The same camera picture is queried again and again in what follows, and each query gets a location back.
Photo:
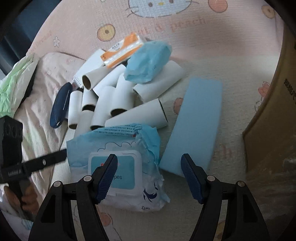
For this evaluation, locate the blue baby wipes pack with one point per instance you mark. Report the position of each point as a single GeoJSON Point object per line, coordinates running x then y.
{"type": "Point", "coordinates": [137, 184]}

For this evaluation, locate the green white diaper pack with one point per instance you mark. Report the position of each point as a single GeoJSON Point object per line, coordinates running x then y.
{"type": "Point", "coordinates": [15, 84]}

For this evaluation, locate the left human hand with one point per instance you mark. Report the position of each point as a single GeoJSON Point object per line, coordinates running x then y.
{"type": "Point", "coordinates": [30, 205]}

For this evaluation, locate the open-end cardboard tube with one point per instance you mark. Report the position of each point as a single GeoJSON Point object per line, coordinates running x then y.
{"type": "Point", "coordinates": [92, 78]}

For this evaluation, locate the pink Hello Kitty mat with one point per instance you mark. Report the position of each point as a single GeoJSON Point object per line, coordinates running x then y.
{"type": "Point", "coordinates": [235, 42]}

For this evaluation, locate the cream cartoon blanket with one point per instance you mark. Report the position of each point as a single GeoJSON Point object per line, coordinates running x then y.
{"type": "Point", "coordinates": [52, 72]}

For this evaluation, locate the long white paper tube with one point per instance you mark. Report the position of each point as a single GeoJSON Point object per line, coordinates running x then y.
{"type": "Point", "coordinates": [150, 113]}

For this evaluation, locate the small blue tissue pack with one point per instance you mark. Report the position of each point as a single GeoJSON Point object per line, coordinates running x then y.
{"type": "Point", "coordinates": [147, 62]}

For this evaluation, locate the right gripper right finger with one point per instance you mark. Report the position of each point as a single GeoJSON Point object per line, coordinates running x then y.
{"type": "Point", "coordinates": [244, 220]}

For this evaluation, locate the orange white tissue pack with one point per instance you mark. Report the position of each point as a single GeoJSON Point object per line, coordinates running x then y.
{"type": "Point", "coordinates": [122, 50]}

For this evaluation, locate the cardboard box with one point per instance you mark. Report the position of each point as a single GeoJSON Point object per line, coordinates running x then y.
{"type": "Point", "coordinates": [269, 138]}

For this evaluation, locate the light blue foam block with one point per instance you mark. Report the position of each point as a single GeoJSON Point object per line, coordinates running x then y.
{"type": "Point", "coordinates": [196, 126]}

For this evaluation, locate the denim glasses case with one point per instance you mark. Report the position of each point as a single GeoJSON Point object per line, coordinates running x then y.
{"type": "Point", "coordinates": [60, 105]}

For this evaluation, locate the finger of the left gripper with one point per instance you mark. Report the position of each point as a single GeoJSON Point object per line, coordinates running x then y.
{"type": "Point", "coordinates": [45, 161]}

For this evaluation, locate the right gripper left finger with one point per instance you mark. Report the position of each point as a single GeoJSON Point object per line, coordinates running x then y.
{"type": "Point", "coordinates": [54, 220]}

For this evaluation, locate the white spiral notepad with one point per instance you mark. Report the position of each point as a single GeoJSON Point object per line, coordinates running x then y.
{"type": "Point", "coordinates": [93, 62]}

